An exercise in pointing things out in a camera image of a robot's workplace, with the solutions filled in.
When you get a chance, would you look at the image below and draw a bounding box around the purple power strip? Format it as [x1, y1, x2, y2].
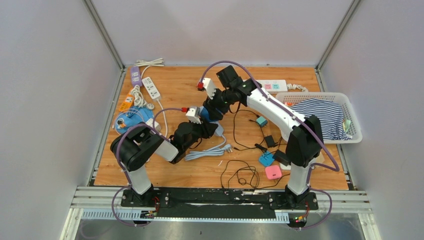
[130, 66, 143, 87]

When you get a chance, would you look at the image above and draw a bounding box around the orange power strip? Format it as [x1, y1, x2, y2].
[118, 92, 135, 112]

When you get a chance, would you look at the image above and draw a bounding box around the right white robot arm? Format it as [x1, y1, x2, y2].
[197, 65, 325, 209]

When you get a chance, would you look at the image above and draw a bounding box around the pink square charger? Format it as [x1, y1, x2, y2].
[265, 165, 283, 180]

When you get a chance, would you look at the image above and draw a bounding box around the white plastic basket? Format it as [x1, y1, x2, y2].
[275, 92, 363, 144]

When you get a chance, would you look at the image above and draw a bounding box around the black charger with cable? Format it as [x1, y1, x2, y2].
[220, 149, 292, 191]

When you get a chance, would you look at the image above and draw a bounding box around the light blue cable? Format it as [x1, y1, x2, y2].
[184, 135, 233, 162]

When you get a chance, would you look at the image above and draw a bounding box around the white power strip with cord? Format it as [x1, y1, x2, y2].
[141, 77, 162, 102]

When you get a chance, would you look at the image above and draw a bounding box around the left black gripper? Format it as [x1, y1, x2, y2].
[183, 117, 218, 151]

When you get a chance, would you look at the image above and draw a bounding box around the white power strip blue USB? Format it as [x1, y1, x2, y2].
[257, 79, 309, 94]

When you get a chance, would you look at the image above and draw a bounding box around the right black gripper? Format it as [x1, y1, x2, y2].
[203, 85, 234, 121]

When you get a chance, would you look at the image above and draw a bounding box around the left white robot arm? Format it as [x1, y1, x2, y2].
[110, 121, 219, 207]

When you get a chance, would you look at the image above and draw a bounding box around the white cube adapter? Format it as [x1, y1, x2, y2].
[145, 118, 162, 132]

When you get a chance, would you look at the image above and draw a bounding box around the black mounting rail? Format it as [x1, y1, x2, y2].
[119, 187, 319, 219]

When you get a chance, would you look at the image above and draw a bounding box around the light blue power strip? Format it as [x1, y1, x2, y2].
[214, 122, 224, 137]

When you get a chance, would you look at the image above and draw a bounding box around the dark blue cube adapter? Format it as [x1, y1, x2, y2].
[200, 106, 212, 123]

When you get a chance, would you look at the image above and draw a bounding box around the black TP-Link charger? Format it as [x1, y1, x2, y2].
[254, 135, 278, 153]

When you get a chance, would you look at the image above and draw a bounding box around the small blue charger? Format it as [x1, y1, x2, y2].
[258, 151, 275, 167]

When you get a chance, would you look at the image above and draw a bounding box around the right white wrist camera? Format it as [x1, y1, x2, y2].
[202, 77, 217, 100]

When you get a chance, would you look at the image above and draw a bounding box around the striped blue white cloth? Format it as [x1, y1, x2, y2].
[290, 98, 352, 141]

